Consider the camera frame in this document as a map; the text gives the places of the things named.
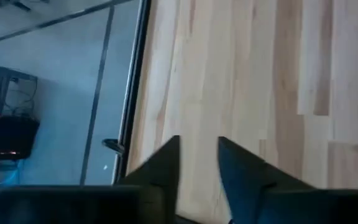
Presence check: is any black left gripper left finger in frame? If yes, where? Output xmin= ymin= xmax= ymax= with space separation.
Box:
xmin=116 ymin=134 xmax=181 ymax=224

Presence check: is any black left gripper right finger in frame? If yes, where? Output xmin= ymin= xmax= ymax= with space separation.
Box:
xmin=218 ymin=136 xmax=316 ymax=224

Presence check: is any black table foot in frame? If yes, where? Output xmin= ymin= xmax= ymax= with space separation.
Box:
xmin=101 ymin=138 xmax=126 ymax=156

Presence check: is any black electronics box with lights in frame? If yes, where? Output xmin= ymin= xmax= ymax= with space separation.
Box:
xmin=0 ymin=113 xmax=40 ymax=161

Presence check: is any black table frame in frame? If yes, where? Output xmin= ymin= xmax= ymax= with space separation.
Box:
xmin=112 ymin=0 xmax=152 ymax=187

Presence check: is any dark metal rack frame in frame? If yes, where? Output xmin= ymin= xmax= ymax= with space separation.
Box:
xmin=0 ymin=60 xmax=39 ymax=116

